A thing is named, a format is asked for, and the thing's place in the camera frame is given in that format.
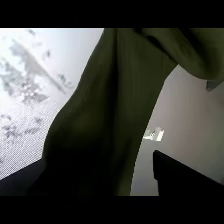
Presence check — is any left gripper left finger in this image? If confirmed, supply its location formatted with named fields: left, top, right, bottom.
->
left=0, top=159, right=48, bottom=197

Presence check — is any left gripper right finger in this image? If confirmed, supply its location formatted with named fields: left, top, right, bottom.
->
left=152, top=149, right=224, bottom=197

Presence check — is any olive green shirt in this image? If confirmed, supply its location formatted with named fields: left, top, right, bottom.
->
left=28, top=27, right=224, bottom=197

